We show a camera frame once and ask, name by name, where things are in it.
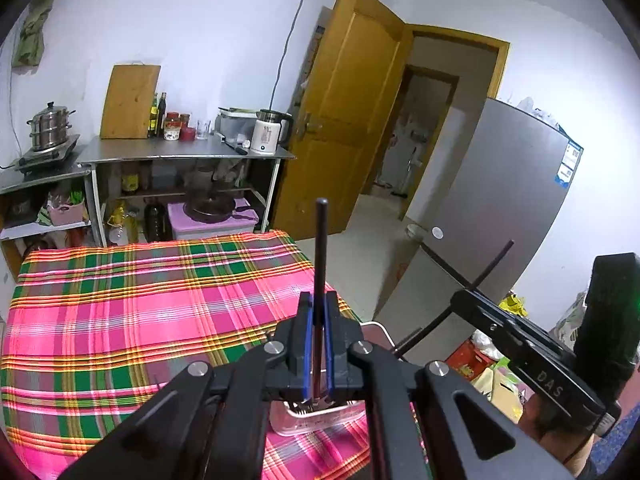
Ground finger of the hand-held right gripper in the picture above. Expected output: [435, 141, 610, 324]
[450, 287, 523, 361]

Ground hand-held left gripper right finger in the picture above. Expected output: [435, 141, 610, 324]
[324, 290, 576, 480]

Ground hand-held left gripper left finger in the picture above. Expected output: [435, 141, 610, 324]
[57, 291, 315, 480]

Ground clear plastic container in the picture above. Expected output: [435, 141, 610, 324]
[267, 321, 396, 438]

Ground person's right hand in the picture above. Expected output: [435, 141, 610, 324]
[517, 392, 597, 478]

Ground grey refrigerator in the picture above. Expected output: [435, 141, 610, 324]
[372, 97, 586, 361]

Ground purple storage box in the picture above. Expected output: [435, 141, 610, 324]
[167, 202, 260, 241]

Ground black frying pan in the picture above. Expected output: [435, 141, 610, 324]
[184, 195, 256, 223]

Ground blue fridge label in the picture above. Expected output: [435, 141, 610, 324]
[557, 142, 585, 188]

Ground pink green plaid tablecloth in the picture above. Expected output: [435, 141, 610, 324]
[0, 230, 426, 480]

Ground large dark bottle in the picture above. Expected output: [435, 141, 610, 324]
[144, 201, 168, 242]

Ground plastic bags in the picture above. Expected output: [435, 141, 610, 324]
[515, 97, 568, 133]

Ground kitchen knife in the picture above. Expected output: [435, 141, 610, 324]
[214, 131, 249, 156]

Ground white electric kettle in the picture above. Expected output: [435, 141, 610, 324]
[249, 109, 295, 156]

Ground yellow oil bottle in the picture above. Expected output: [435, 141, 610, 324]
[107, 202, 141, 246]

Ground yellow wooden door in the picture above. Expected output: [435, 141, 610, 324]
[270, 0, 413, 238]

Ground grey storage box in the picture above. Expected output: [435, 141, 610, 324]
[215, 106, 258, 138]

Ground metal kitchen shelf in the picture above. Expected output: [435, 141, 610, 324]
[80, 135, 297, 248]

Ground small pink basket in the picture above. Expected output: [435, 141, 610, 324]
[47, 200, 85, 227]

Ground wooden cutting board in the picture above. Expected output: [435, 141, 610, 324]
[100, 62, 162, 140]

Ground low metal stove table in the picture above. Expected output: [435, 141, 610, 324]
[0, 162, 96, 281]

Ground induction stove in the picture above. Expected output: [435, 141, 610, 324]
[12, 134, 82, 173]

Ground stainless steel steamer pot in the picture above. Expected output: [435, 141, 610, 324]
[26, 101, 77, 152]

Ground green hanging cloth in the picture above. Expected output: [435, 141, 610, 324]
[11, 0, 56, 68]

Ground wooden door frame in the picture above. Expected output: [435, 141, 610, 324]
[400, 25, 512, 221]

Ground black wall cable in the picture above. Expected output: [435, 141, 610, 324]
[271, 0, 319, 111]

